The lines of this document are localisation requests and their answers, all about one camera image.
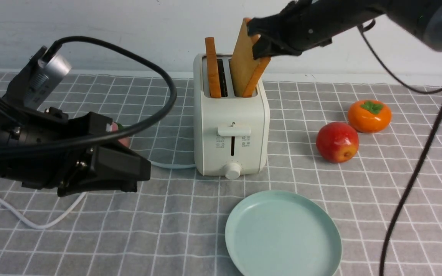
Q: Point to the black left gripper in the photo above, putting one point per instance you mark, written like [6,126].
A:
[70,171]

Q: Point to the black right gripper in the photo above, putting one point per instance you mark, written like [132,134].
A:
[302,25]

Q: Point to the toasted bread slice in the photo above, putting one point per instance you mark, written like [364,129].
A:
[212,68]
[245,70]

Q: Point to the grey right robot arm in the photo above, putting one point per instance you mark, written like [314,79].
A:
[420,18]

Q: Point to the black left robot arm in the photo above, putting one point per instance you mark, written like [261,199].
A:
[107,167]

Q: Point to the pink peach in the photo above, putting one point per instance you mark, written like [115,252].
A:
[124,141]

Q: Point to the grey checked tablecloth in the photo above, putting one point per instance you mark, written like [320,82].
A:
[175,224]

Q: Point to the white two-slot toaster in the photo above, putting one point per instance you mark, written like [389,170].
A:
[230,133]

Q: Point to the red apple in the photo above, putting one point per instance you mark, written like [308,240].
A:
[337,142]

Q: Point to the orange persimmon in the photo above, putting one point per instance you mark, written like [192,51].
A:
[369,116]

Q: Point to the light green round plate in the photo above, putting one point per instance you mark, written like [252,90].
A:
[279,233]

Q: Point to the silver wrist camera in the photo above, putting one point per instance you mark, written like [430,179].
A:
[37,80]

